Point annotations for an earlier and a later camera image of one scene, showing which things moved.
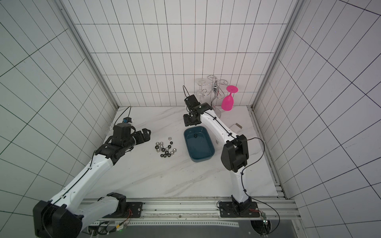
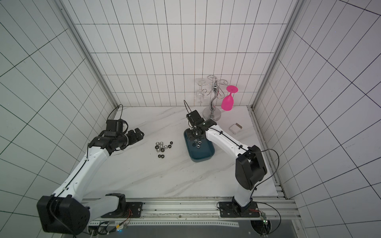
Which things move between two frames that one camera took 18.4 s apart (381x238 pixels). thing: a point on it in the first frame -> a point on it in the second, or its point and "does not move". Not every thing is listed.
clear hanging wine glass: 200,81 does not move
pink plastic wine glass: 227,103 does not move
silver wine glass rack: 215,87 does not move
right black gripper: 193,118 -> 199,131
